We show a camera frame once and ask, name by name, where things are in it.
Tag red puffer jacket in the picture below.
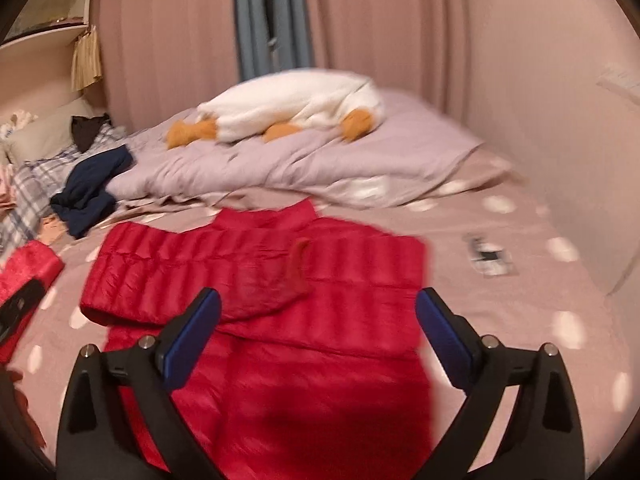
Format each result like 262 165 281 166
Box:
79 200 432 479

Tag pink clothes pile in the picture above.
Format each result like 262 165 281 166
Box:
0 165 16 216

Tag navy blue garment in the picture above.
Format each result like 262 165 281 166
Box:
50 145 134 240

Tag plaid shirt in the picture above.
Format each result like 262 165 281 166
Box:
1 124 127 262

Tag polka dot bed sheet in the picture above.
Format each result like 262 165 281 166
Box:
10 176 632 471

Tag small plush toys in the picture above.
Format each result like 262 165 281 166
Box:
0 110 38 140

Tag black garment on pillow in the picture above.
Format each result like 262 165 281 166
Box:
70 114 112 153

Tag striped hanging cloth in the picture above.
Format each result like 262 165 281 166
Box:
70 26 103 92

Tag pink curtain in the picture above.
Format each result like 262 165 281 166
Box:
91 0 470 130

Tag lilac duvet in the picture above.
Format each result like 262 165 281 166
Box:
107 89 482 208

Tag white goose plush toy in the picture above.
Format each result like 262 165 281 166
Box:
166 68 385 150

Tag blue curtain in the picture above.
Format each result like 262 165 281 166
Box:
234 0 314 80

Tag white wall shelf unit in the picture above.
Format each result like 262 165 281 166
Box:
1 0 90 61

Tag white wall power strip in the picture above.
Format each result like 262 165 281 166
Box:
597 64 640 105

